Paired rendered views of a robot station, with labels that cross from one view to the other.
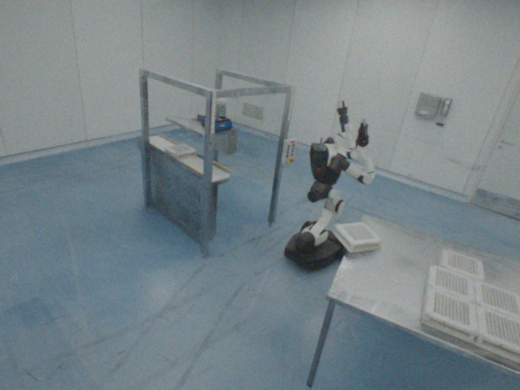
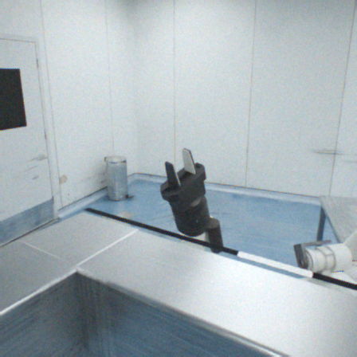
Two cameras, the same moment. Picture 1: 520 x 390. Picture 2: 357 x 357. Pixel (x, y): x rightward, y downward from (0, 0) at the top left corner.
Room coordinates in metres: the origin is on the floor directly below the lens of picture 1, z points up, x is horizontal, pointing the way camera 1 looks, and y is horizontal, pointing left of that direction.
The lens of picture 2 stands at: (3.37, 0.00, 1.73)
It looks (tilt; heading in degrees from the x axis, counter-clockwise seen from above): 17 degrees down; 260
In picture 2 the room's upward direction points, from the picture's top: straight up
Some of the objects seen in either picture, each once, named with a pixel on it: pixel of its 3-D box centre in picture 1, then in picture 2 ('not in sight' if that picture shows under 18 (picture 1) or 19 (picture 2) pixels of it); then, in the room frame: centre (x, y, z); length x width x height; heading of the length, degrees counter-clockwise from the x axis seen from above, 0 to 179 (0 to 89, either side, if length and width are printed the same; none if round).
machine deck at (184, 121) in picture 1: (200, 124); not in sight; (3.03, 0.59, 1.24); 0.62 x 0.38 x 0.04; 48
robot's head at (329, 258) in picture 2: (337, 141); (324, 263); (2.88, -0.66, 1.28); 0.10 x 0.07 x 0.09; 3
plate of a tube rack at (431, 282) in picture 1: (450, 282); not in sight; (1.58, -1.20, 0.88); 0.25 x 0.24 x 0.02; 155
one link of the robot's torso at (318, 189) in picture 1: (321, 189); not in sight; (2.83, -0.59, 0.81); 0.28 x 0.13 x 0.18; 139
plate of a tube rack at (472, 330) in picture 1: (450, 309); not in sight; (1.36, -1.10, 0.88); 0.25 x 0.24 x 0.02; 155
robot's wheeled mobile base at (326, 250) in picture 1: (315, 241); not in sight; (2.91, -0.66, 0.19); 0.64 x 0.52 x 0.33; 139
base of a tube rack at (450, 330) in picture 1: (447, 316); not in sight; (1.36, -1.10, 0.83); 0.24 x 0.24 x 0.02; 65
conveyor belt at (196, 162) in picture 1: (179, 156); not in sight; (3.29, 0.86, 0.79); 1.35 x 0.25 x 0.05; 48
